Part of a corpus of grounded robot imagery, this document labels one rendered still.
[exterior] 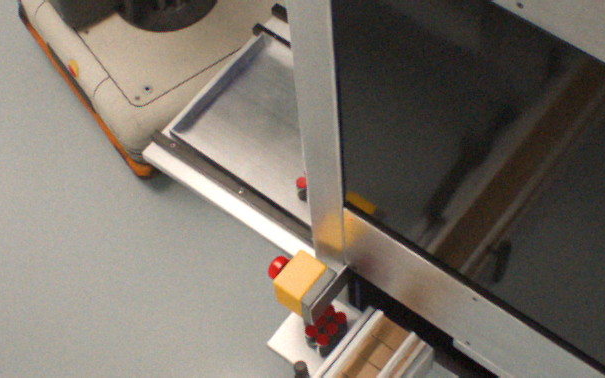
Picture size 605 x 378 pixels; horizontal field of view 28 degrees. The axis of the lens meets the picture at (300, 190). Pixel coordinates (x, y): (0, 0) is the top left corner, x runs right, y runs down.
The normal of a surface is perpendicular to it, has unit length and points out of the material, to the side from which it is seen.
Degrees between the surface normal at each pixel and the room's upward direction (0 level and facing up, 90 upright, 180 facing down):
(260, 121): 0
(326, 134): 90
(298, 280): 0
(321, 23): 90
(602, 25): 90
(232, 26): 0
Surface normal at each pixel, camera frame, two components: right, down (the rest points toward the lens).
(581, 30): -0.61, 0.71
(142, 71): -0.06, -0.49
